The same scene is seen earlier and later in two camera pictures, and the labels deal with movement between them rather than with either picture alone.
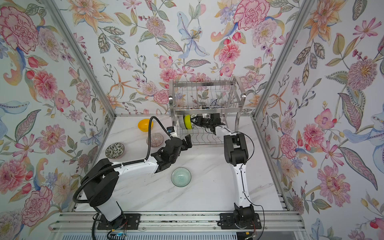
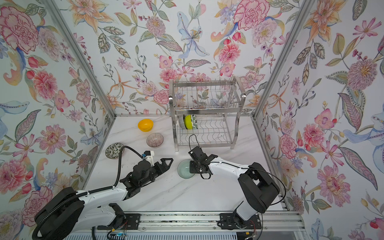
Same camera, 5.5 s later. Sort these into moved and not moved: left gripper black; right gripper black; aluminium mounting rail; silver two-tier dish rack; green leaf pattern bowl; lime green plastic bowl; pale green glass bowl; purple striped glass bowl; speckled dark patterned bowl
Moved: left gripper black; right gripper black; pale green glass bowl
Not moved: green leaf pattern bowl; purple striped glass bowl; silver two-tier dish rack; lime green plastic bowl; speckled dark patterned bowl; aluminium mounting rail
